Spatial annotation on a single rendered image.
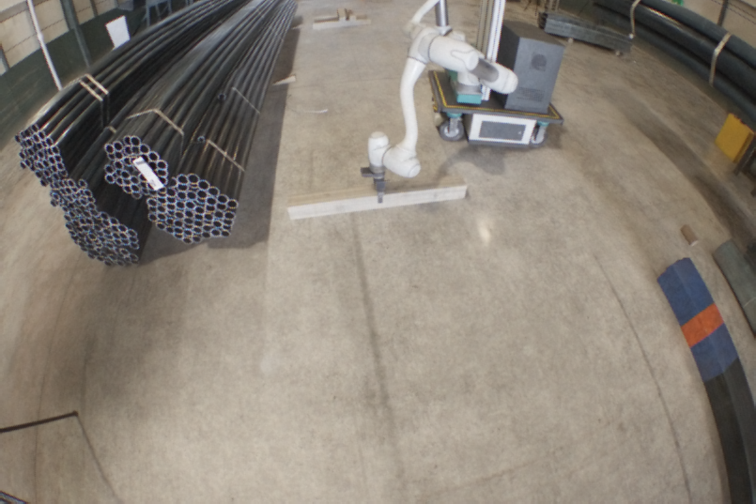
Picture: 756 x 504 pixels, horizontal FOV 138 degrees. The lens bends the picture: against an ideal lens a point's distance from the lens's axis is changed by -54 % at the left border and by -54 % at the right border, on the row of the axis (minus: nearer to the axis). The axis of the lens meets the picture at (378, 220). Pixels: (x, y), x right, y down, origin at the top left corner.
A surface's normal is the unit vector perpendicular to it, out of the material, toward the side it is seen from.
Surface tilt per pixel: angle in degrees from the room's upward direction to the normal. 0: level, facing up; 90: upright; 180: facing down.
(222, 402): 0
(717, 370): 90
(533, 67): 90
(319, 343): 0
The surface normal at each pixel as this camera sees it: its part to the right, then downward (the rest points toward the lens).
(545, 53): -0.04, 0.75
